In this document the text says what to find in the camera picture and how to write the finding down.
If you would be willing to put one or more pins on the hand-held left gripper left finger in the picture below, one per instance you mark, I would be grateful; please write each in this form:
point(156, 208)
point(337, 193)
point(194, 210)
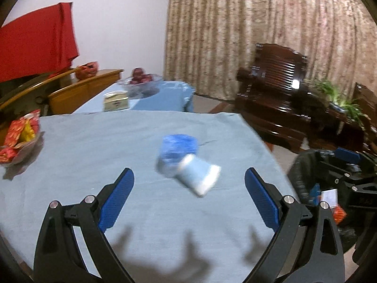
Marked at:
point(117, 200)

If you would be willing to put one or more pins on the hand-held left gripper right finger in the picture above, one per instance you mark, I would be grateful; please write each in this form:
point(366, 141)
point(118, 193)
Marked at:
point(260, 197)

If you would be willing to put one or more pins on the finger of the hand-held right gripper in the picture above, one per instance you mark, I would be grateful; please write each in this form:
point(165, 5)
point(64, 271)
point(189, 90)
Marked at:
point(349, 154)
point(338, 169)

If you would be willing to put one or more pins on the black trash bin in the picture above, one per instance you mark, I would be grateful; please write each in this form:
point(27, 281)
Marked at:
point(300, 171)

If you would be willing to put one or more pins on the pale blue paper cup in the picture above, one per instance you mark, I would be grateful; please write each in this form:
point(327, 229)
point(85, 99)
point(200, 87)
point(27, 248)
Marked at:
point(198, 177)

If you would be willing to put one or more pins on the blue plastic cover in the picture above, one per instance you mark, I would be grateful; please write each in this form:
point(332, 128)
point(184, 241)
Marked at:
point(175, 147)

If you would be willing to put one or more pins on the dark wooden side table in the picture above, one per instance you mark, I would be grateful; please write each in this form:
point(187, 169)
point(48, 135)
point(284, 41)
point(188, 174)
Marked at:
point(330, 132)

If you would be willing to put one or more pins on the blue plastic piece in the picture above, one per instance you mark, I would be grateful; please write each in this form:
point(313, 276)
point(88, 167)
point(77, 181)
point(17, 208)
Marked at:
point(315, 193)

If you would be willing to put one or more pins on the green potted plant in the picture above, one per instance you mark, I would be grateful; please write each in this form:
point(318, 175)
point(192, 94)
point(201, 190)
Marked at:
point(344, 100)

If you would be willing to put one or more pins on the grey-blue tablecloth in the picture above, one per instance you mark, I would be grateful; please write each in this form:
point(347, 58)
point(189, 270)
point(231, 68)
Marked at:
point(103, 147)

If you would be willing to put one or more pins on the dark wooden armchair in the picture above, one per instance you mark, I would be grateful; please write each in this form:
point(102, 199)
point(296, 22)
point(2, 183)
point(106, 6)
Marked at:
point(274, 100)

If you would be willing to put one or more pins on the tissue box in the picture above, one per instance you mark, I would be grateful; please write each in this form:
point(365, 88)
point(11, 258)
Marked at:
point(115, 102)

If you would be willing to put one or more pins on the grey snack bowl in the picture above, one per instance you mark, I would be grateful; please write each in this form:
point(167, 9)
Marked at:
point(28, 150)

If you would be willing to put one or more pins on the light wooden cabinet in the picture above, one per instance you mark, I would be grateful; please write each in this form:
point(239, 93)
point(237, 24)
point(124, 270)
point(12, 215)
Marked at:
point(85, 93)

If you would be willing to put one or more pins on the glass fruit bowl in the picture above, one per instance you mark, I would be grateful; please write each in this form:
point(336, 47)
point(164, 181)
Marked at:
point(138, 90)

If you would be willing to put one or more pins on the light blue tablecloth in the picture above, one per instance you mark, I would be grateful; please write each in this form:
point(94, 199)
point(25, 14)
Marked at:
point(165, 97)

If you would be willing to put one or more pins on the yellow snack packet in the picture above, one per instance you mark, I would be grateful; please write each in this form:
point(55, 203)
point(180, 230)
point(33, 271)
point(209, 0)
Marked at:
point(28, 131)

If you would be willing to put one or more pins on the small red snack packet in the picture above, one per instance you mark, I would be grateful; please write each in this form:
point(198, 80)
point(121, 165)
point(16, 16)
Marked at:
point(7, 155)

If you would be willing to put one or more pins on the large red snack packet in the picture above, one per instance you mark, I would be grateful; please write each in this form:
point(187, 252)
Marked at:
point(16, 129)

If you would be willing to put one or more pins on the red woven basket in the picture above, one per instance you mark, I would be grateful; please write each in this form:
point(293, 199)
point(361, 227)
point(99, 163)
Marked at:
point(87, 70)

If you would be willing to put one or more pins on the beige patterned curtain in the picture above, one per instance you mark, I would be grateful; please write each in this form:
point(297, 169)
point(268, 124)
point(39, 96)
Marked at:
point(250, 20)

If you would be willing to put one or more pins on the red cloth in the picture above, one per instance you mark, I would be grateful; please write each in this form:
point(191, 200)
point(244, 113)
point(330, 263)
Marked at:
point(38, 41)

